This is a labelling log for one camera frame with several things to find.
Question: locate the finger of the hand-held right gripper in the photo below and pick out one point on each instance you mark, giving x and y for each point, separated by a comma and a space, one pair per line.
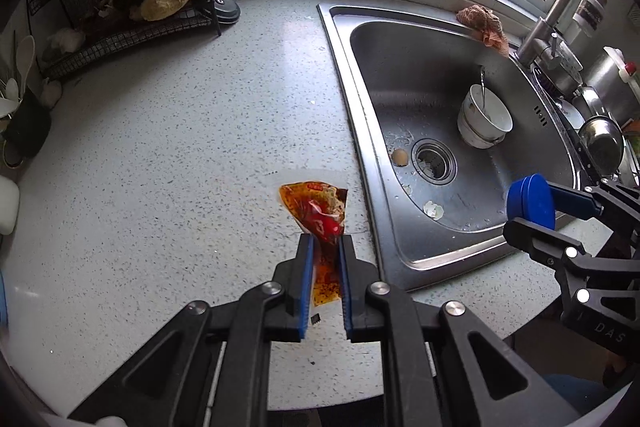
535, 237
575, 202

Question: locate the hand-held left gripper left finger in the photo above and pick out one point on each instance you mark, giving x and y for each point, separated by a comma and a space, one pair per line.
306, 289

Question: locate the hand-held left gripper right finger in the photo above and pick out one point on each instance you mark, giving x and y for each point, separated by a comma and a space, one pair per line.
346, 289

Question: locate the blue bottle cap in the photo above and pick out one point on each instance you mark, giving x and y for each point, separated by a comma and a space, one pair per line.
530, 202

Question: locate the red chili sauce packet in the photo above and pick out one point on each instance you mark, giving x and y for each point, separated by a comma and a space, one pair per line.
320, 212

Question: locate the person's right hand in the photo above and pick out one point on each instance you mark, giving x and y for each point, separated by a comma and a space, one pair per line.
616, 366

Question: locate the tilted steel pan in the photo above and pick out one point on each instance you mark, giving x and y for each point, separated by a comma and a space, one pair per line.
602, 146

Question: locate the person's blue jeans leg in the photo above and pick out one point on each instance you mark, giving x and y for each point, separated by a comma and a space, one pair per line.
575, 394

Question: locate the white eggshell piece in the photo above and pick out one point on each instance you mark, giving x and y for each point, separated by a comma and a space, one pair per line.
433, 210

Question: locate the white ceramic bowl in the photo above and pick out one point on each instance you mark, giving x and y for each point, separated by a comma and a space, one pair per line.
492, 112
475, 134

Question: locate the large stainless steel pot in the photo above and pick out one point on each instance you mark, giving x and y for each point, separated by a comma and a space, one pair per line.
612, 82

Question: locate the sink drain strainer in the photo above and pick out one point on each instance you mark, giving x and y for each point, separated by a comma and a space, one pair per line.
435, 160

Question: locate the brown egg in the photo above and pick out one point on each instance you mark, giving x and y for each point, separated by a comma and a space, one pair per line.
400, 157

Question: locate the white faucet filter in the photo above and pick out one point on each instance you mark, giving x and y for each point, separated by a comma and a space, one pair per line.
592, 9

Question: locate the orange dish rag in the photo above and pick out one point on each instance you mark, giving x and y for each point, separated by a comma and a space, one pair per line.
482, 27

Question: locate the stainless steel sink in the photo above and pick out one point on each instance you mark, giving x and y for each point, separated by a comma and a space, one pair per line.
425, 72

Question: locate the steel kitchen faucet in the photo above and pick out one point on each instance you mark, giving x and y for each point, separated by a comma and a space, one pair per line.
565, 2

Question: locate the black round lid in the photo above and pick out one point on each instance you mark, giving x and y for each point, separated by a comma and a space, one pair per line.
223, 8

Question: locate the blue container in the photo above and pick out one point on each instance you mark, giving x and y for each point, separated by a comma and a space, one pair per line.
2, 302

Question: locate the white mug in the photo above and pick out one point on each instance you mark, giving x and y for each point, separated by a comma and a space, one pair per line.
7, 207

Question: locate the garlic bulb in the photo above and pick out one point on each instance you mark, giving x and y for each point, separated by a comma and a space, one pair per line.
66, 39
51, 93

